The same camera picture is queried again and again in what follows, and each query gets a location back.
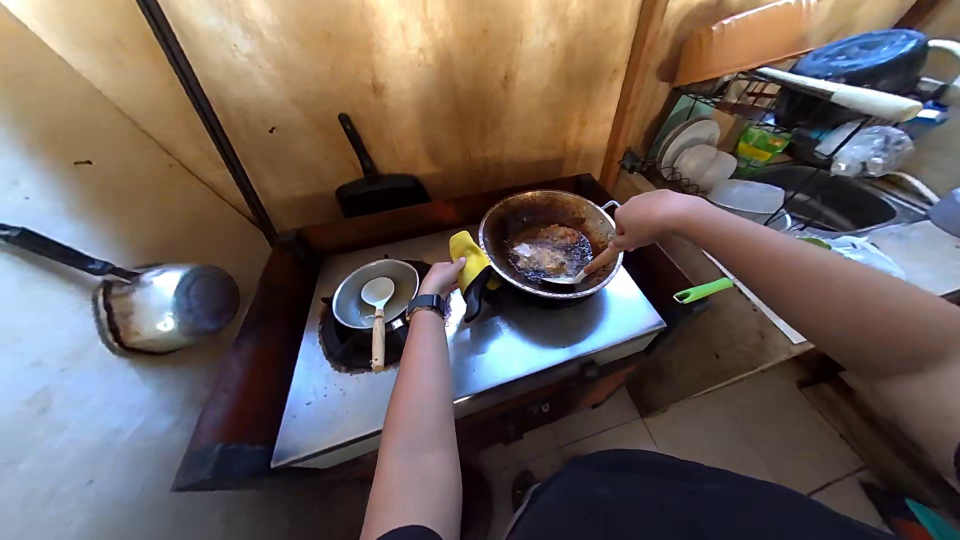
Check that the crumpled white plastic bag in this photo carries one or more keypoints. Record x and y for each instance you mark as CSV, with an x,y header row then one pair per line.
x,y
870,253

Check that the yellow and black cloth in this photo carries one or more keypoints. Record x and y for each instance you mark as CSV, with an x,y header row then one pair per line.
x,y
472,264

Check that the person's right fingers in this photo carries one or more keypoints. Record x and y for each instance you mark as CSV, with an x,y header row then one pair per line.
x,y
622,237

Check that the white translucent container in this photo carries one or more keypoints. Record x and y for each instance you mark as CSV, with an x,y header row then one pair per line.
x,y
746,196

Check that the black pan with blue bottom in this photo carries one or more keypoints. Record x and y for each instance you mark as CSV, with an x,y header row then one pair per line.
x,y
862,60

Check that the person's left fingers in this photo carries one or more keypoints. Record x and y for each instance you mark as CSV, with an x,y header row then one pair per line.
x,y
457,265

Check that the kitchen counter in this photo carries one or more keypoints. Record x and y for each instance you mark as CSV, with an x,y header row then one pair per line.
x,y
701,337

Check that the silver gas stove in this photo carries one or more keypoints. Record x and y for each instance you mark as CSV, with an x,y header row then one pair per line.
x,y
517,360

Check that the frying food pieces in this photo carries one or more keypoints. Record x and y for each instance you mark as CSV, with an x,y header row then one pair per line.
x,y
546,256

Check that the green and yellow packet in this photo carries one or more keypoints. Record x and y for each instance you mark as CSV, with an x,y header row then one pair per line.
x,y
759,147

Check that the large metal wok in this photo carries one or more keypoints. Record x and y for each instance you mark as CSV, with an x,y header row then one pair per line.
x,y
499,225

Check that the person's left forearm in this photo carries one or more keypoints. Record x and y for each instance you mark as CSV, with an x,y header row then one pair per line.
x,y
421,397

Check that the grey metal bowl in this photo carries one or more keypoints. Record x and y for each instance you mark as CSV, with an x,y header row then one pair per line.
x,y
349,295

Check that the person's right hand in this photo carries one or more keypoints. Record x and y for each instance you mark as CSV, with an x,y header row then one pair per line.
x,y
641,219

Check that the white bowl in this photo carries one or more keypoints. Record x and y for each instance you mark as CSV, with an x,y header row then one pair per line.
x,y
703,166

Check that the person's right forearm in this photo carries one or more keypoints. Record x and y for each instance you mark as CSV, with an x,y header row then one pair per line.
x,y
795,289

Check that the metal sink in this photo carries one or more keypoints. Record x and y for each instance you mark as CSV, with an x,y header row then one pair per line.
x,y
829,201

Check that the white plate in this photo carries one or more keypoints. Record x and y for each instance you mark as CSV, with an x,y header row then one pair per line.
x,y
690,136

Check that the person's left hand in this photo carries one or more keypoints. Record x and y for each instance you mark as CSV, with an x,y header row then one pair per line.
x,y
438,279

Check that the orange plastic container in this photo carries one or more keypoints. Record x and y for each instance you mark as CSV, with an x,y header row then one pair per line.
x,y
739,43

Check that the dark wooden stove frame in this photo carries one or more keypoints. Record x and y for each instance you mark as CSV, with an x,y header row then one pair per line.
x,y
249,375

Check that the black frying pan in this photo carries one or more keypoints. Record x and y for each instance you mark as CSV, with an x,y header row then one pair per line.
x,y
381,193

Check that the clear plastic bag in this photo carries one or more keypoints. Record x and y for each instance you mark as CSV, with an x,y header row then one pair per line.
x,y
874,151

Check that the person's body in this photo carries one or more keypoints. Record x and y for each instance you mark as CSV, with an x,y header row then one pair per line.
x,y
660,499

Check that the black burner grate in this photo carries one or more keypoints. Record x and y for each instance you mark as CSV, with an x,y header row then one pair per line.
x,y
351,346

